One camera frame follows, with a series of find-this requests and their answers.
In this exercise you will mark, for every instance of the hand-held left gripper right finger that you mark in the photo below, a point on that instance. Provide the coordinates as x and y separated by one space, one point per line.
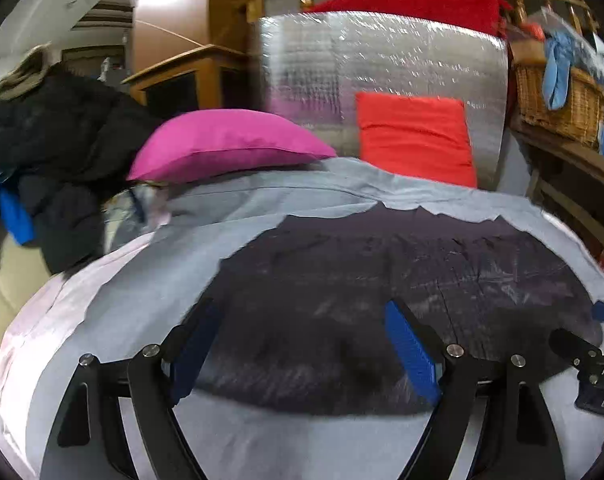
412 350

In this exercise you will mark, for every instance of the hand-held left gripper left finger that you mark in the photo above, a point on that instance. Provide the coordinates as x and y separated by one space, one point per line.
194 355

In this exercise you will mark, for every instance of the dark plaid jacket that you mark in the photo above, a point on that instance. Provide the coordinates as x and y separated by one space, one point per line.
332 285

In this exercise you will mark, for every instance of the grey bed sheet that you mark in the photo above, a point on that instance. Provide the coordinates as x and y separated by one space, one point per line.
146 260

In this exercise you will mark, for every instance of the wooden shelf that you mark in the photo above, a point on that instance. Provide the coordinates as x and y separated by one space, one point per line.
572 170

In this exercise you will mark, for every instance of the clear plastic bag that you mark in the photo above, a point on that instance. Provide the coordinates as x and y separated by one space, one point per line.
126 210

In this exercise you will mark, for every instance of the pale pink bed sheet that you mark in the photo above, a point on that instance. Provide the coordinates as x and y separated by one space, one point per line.
26 340

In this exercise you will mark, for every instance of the pink pillow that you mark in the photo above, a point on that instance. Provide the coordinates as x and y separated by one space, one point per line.
231 145

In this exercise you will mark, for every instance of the wicker basket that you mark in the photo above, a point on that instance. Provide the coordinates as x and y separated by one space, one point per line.
567 105

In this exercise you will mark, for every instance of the orange-red cushion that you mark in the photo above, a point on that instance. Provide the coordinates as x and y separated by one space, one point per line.
412 135

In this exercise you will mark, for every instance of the blue garment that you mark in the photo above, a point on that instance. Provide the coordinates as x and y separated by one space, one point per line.
11 215

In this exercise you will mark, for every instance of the black coat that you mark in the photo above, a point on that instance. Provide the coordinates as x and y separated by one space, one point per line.
66 135

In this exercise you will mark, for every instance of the light blue cloth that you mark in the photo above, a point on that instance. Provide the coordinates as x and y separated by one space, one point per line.
562 65

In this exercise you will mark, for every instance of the wooden cabinet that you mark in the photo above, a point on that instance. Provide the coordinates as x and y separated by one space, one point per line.
191 80

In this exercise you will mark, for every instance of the silver foil mat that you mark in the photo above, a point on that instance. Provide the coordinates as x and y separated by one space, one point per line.
382 55

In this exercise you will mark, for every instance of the red blanket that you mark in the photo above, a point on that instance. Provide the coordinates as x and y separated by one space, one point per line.
422 0

